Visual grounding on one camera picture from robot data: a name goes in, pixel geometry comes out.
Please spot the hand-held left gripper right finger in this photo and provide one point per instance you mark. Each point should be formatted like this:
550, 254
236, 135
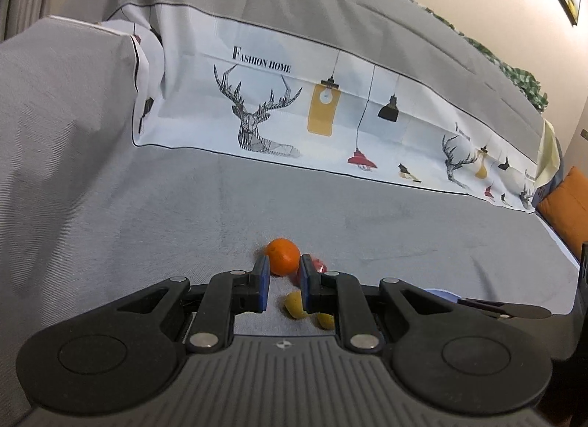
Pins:
307, 284

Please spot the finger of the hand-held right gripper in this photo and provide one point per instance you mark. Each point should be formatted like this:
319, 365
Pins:
505, 308

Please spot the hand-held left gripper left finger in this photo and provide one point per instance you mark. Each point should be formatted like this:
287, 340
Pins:
262, 284

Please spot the bare orange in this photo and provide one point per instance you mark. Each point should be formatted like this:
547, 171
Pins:
282, 256

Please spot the blue plate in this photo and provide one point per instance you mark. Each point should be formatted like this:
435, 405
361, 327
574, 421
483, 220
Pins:
441, 293

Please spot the plastic-wrapped red fruit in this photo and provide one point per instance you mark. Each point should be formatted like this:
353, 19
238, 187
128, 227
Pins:
314, 266

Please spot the yellow-green longan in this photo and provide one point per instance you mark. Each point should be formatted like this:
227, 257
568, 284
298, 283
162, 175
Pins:
325, 320
295, 305

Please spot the orange cushion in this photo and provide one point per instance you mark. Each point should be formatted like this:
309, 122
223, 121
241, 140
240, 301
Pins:
567, 206

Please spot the grey printed sofa cover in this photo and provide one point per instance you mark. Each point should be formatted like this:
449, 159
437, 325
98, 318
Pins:
321, 206

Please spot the cream cloth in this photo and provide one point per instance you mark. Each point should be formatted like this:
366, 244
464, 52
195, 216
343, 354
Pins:
549, 155

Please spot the green checkered cloth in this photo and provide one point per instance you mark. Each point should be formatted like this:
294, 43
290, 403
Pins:
519, 75

